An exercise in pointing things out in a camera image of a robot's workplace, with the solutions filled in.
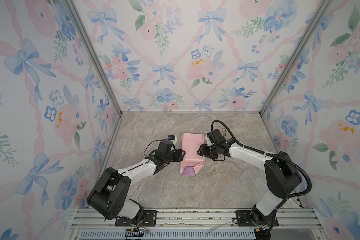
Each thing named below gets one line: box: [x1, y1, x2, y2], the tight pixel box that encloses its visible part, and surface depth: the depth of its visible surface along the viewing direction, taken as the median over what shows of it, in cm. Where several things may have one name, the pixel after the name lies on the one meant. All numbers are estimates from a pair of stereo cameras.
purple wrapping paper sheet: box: [180, 132, 205, 177], surface depth 91 cm
